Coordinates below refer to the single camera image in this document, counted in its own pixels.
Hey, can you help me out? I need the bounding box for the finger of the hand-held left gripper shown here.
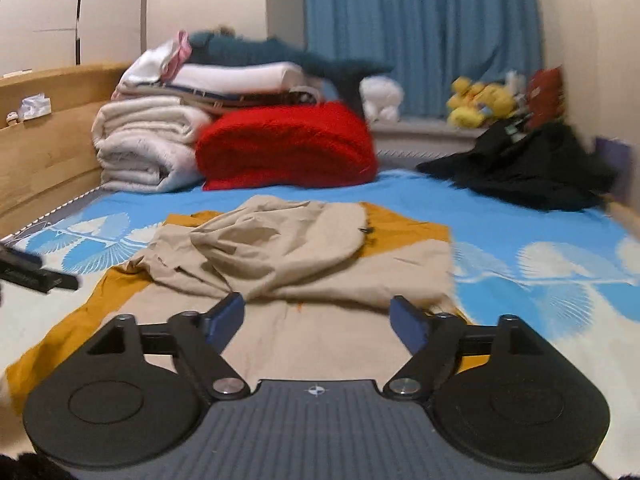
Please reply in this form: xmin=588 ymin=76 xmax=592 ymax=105
xmin=0 ymin=244 xmax=81 ymax=292

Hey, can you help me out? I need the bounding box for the wooden headboard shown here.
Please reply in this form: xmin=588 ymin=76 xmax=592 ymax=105
xmin=0 ymin=62 xmax=134 ymax=239

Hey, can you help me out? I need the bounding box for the folded white sheet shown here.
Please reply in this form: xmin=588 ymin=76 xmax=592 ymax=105
xmin=174 ymin=61 xmax=307 ymax=95

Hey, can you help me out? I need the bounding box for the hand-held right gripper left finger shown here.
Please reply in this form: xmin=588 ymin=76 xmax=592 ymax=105
xmin=77 ymin=291 xmax=251 ymax=402

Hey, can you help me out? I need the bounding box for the white cloth with pink trim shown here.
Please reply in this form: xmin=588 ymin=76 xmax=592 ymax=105
xmin=119 ymin=30 xmax=194 ymax=87

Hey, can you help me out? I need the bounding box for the purple box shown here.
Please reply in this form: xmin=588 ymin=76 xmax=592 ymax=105
xmin=594 ymin=135 xmax=633 ymax=192

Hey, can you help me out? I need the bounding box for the dark patterned folded blanket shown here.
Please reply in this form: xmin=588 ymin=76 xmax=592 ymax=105
xmin=112 ymin=84 xmax=327 ymax=109

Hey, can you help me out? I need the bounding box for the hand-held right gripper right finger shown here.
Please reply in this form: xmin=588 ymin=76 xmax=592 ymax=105
xmin=382 ymin=295 xmax=543 ymax=403

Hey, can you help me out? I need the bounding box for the white plush toy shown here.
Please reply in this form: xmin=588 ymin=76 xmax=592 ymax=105
xmin=359 ymin=75 xmax=405 ymax=122

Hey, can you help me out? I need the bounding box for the grey window ledge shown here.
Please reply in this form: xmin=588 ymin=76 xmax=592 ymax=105
xmin=371 ymin=115 xmax=493 ymax=157

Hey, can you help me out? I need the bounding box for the dark blue shark plush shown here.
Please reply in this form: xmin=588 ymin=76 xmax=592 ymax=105
xmin=187 ymin=29 xmax=394 ymax=107

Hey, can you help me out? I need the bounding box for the folded red blanket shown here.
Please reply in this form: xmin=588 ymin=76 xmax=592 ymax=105
xmin=194 ymin=101 xmax=379 ymax=192

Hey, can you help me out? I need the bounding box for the beige and yellow hooded jacket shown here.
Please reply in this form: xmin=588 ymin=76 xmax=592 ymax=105
xmin=4 ymin=195 xmax=475 ymax=403

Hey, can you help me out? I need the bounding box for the white wardrobe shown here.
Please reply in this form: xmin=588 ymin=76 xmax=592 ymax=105
xmin=0 ymin=0 xmax=267 ymax=79

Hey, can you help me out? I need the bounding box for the tissue pack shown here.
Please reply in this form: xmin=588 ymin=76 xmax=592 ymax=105
xmin=17 ymin=92 xmax=53 ymax=120

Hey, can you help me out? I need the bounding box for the yellow plush toy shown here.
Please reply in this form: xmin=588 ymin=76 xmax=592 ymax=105
xmin=479 ymin=84 xmax=517 ymax=119
xmin=446 ymin=76 xmax=490 ymax=129

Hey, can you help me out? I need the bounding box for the blue curtain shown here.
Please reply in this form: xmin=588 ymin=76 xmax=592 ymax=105
xmin=302 ymin=0 xmax=544 ymax=119

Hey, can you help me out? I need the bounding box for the folded white quilt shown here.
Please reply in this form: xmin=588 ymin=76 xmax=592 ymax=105
xmin=92 ymin=97 xmax=217 ymax=194

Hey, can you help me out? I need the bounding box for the black clothes pile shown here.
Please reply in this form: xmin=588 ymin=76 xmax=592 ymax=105
xmin=415 ymin=121 xmax=619 ymax=212

